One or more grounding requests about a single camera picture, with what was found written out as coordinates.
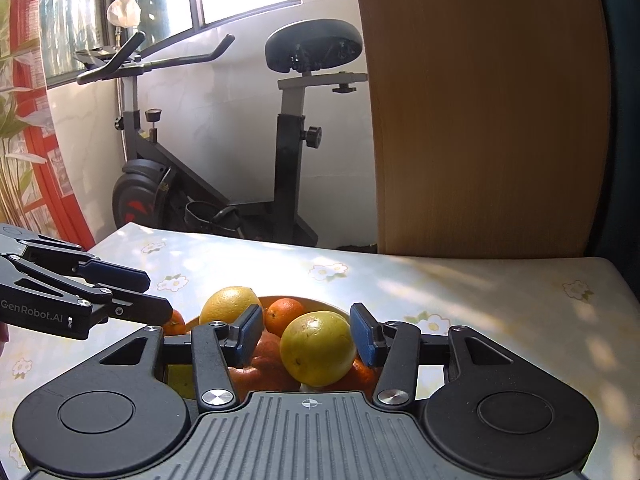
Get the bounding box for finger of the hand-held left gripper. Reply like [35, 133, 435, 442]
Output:
[22, 240, 152, 294]
[0, 254, 174, 324]

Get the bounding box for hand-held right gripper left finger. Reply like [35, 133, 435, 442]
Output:
[97, 304, 264, 413]

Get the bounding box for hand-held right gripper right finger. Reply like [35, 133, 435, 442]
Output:
[349, 302, 521, 407]

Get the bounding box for small orange tangerine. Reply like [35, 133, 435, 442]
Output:
[345, 357, 383, 391]
[162, 310, 187, 337]
[264, 298, 306, 337]

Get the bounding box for yellow grapefruit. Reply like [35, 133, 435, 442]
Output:
[280, 311, 357, 387]
[199, 286, 263, 328]

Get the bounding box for cream shallow bowl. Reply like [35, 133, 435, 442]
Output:
[165, 295, 383, 397]

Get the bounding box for large orange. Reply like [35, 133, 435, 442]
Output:
[227, 332, 301, 393]

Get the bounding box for round green fruit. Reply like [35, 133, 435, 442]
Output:
[167, 365, 196, 398]

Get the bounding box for floral pale blue tablecloth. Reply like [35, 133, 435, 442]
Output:
[0, 222, 640, 480]

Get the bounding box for black exercise bike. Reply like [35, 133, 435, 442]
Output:
[75, 19, 368, 248]

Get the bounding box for leaf print curtain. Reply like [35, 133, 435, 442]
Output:
[0, 0, 51, 233]

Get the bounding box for wooden panel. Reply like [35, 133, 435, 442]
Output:
[351, 0, 613, 260]

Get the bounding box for dark blue curtain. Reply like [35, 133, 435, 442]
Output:
[582, 0, 640, 306]

